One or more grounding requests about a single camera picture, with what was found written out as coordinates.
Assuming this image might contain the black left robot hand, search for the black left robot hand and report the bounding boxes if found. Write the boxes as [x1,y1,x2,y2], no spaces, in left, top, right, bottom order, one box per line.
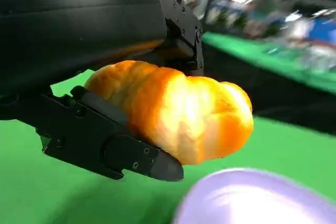
[0,0,205,182]

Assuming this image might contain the orange white toy bread roll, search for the orange white toy bread roll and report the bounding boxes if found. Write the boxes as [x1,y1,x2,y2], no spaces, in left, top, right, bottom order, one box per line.
[83,39,255,166]

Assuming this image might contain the green table cloth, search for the green table cloth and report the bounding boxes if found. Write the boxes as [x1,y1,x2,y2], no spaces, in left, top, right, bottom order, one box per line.
[0,69,336,224]

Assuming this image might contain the blurred workshop equipment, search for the blurred workshop equipment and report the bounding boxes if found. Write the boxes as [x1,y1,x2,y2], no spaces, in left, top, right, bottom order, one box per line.
[154,0,336,78]

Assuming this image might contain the black backdrop curtain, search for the black backdrop curtain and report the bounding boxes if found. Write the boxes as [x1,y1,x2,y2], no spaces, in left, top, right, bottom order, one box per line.
[202,42,336,133]

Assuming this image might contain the workshop green table cover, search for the workshop green table cover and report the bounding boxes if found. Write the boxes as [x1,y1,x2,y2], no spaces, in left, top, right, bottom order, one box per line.
[202,31,336,96]

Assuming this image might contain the lilac plate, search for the lilac plate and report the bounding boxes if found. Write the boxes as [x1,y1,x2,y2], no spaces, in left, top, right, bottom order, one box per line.
[174,167,336,224]

